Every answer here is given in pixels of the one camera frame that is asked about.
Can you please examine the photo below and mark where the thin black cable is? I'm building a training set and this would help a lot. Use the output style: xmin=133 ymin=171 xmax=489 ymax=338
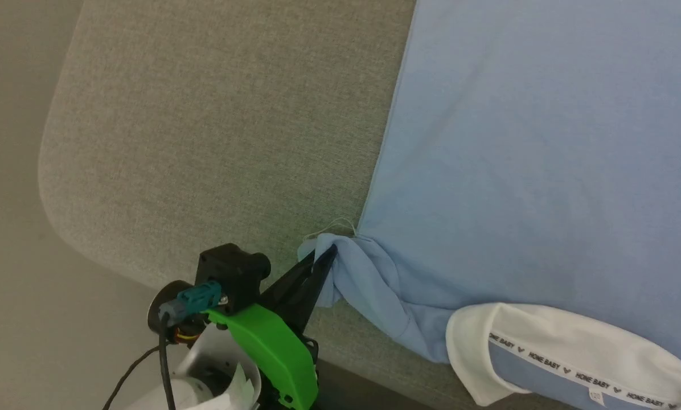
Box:
xmin=102 ymin=345 xmax=162 ymax=410

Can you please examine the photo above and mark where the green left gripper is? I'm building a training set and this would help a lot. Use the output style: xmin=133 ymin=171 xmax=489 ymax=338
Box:
xmin=204 ymin=244 xmax=339 ymax=410

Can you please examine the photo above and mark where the black cable with teal plug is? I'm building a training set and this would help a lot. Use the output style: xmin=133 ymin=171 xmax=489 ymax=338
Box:
xmin=158 ymin=280 xmax=228 ymax=410

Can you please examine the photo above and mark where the grey fabric sofa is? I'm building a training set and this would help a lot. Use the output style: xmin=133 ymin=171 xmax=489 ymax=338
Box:
xmin=38 ymin=0 xmax=580 ymax=410

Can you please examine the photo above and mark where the light blue polo shirt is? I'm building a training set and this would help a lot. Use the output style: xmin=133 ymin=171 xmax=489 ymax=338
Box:
xmin=298 ymin=0 xmax=681 ymax=410

